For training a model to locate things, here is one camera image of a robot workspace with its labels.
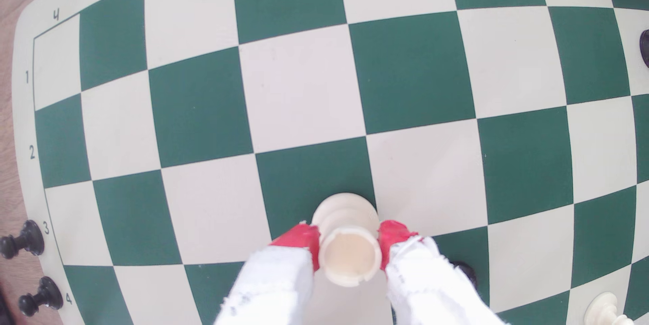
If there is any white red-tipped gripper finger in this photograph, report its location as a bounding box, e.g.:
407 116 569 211
378 220 509 325
214 222 321 325

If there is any white rook chess piece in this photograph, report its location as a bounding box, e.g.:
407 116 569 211
311 192 382 287

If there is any green and cream chess board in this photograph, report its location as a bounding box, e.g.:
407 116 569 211
11 0 649 325

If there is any black pawn chess piece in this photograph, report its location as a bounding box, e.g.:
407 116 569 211
0 220 45 260
19 276 64 317

